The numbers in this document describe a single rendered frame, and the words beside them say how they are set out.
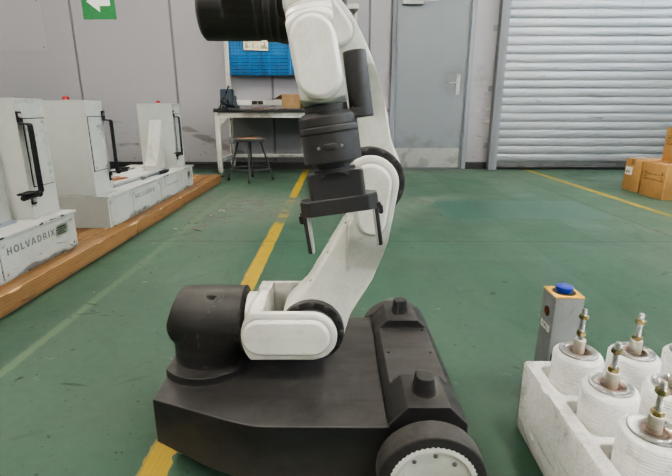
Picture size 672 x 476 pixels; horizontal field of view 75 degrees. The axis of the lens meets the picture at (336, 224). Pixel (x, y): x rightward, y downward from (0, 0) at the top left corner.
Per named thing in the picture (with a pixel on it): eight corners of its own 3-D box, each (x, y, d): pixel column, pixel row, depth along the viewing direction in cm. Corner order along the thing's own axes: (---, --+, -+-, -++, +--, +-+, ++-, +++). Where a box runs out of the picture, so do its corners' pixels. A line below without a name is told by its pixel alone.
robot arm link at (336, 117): (297, 139, 62) (283, 55, 60) (306, 138, 72) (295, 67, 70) (376, 127, 61) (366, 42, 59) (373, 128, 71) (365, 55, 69)
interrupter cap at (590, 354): (560, 358, 91) (560, 355, 91) (556, 340, 98) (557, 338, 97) (601, 365, 88) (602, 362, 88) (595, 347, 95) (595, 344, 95)
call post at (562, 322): (540, 409, 112) (555, 298, 104) (529, 392, 119) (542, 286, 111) (567, 410, 112) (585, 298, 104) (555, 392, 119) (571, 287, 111)
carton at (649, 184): (690, 200, 370) (697, 165, 362) (661, 200, 371) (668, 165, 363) (665, 193, 399) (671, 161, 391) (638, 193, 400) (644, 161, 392)
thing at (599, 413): (614, 451, 89) (629, 374, 85) (633, 490, 80) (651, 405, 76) (563, 443, 92) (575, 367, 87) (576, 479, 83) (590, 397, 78)
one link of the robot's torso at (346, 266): (267, 357, 93) (345, 144, 81) (279, 314, 112) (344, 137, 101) (336, 379, 94) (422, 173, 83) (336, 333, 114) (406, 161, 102)
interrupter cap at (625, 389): (625, 377, 84) (625, 374, 84) (641, 402, 77) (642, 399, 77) (582, 372, 86) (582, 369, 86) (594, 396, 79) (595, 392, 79)
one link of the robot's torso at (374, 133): (348, 230, 87) (258, -12, 76) (346, 210, 104) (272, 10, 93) (421, 204, 86) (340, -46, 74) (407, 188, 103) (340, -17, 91)
